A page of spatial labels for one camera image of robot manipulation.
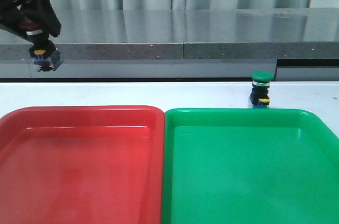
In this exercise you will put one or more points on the grey stone counter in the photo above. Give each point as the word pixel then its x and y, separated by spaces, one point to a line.
pixel 294 44

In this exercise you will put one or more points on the red mushroom push button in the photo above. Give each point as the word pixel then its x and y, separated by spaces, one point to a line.
pixel 46 56

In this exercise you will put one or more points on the red plastic tray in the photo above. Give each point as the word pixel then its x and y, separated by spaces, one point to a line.
pixel 82 164

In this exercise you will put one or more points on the green plastic tray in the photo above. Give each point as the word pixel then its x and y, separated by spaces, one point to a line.
pixel 249 166

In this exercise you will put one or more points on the green mushroom push button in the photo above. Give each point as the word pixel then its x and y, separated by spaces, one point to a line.
pixel 258 97

